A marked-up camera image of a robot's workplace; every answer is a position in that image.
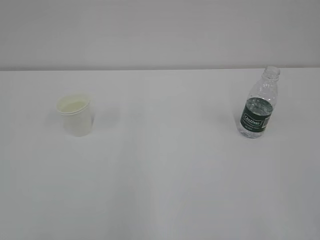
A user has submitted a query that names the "white paper cup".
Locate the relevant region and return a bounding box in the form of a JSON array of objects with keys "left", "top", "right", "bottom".
[{"left": 56, "top": 93, "right": 93, "bottom": 137}]

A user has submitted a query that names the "clear plastic water bottle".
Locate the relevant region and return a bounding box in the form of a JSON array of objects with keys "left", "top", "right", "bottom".
[{"left": 238, "top": 66, "right": 281, "bottom": 139}]

